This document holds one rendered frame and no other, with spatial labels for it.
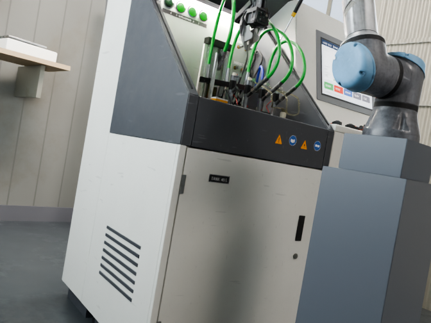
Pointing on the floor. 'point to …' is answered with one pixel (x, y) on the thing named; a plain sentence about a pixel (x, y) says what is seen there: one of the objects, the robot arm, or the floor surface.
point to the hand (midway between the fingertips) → (245, 47)
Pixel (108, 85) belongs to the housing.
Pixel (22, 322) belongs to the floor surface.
